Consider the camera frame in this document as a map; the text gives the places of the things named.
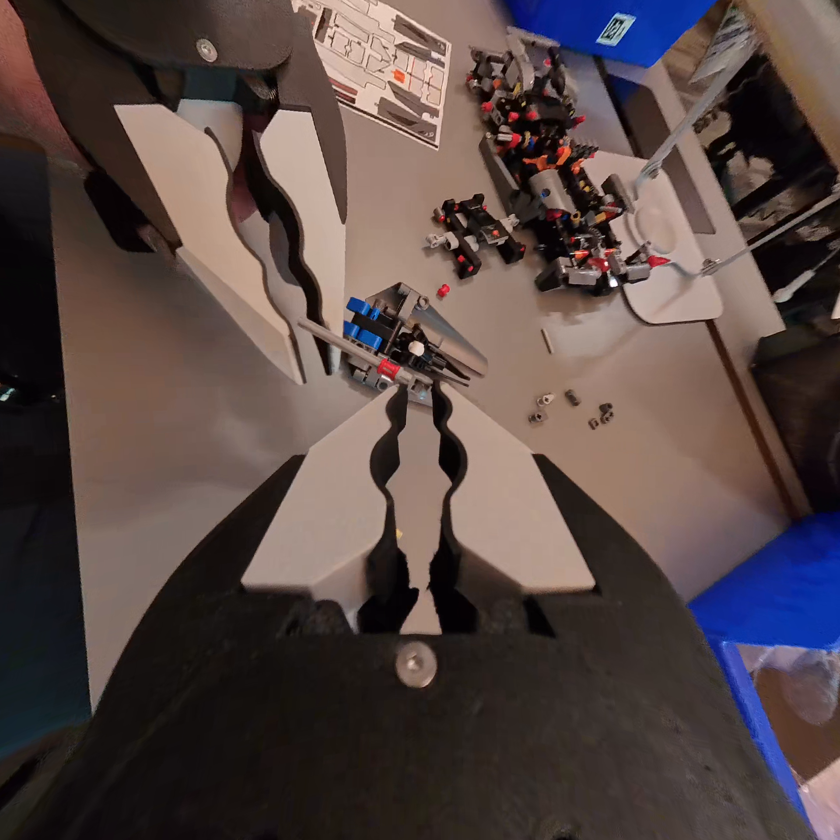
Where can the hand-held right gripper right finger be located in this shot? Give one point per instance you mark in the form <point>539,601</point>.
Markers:
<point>518,525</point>

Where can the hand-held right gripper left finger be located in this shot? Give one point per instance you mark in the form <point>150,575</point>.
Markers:
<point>315,525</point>

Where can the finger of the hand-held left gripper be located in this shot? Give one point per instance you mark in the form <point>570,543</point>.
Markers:
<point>308,184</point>
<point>190,197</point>

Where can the metal axle with red bush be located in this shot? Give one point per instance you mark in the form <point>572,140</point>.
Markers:
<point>341,344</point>

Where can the grey black lego subassembly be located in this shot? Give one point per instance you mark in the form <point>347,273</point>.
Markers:
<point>420,341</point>

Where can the lego sticker sheet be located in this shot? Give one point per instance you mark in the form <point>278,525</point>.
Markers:
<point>387,65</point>

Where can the dark grey lego liftarm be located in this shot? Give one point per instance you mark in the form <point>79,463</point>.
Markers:
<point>607,410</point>

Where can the black grey lego module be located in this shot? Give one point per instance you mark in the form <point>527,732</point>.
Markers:
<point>472,233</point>

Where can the partly built lego car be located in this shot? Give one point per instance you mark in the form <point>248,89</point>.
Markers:
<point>558,197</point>

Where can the person's left hand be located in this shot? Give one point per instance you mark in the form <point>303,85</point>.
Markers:
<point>244,193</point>

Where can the blue plastic bin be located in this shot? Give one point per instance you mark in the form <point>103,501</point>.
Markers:
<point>564,19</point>
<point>774,577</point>

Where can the clear plastic bag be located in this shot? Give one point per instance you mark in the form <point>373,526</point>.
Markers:
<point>800,695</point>

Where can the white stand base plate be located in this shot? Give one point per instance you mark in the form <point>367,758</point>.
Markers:
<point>676,295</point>

